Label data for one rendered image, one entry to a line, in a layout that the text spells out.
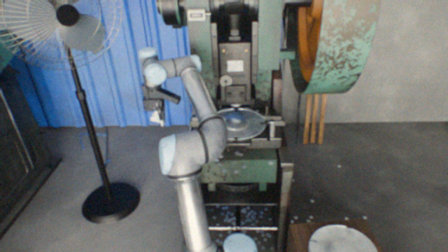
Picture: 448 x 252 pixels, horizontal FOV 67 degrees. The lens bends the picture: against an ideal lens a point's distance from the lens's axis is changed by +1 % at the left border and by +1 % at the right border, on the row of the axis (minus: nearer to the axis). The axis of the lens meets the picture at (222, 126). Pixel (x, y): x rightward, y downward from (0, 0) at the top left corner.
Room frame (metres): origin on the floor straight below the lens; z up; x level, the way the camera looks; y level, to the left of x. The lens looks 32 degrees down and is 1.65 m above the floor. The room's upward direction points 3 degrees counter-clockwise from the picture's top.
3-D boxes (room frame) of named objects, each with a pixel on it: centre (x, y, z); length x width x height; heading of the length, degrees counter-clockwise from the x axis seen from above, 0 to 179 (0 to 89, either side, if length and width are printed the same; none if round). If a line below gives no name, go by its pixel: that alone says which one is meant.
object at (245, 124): (1.42, -0.07, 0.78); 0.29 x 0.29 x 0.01
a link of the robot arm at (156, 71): (1.25, 0.24, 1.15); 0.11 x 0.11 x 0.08; 19
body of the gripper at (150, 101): (1.34, 0.30, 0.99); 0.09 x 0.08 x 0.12; 87
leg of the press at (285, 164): (1.67, -0.35, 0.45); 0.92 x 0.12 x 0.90; 177
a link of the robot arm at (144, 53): (1.33, 0.29, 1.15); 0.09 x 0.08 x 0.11; 19
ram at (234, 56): (1.51, -0.07, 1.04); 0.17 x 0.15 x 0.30; 177
